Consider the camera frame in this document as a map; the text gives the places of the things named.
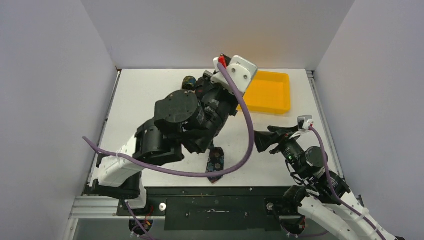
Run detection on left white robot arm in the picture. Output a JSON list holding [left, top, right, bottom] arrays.
[[89, 71, 239, 216]]

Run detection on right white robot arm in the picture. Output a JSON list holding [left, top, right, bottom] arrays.
[[254, 123, 398, 240]]

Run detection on rolled tie blue yellow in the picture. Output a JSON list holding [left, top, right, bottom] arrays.
[[181, 75, 197, 91]]

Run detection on yellow plastic tray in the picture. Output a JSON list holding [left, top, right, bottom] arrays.
[[243, 70, 291, 115]]

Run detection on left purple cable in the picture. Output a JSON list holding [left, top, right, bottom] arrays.
[[82, 62, 256, 240]]

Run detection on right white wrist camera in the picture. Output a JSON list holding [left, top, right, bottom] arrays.
[[297, 115, 314, 131]]

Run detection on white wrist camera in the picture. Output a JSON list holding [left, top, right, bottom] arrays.
[[297, 115, 314, 131], [210, 55, 258, 95]]

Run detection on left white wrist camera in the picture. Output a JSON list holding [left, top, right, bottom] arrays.
[[210, 55, 258, 95]]

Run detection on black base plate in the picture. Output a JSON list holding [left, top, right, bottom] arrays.
[[133, 186, 306, 234]]

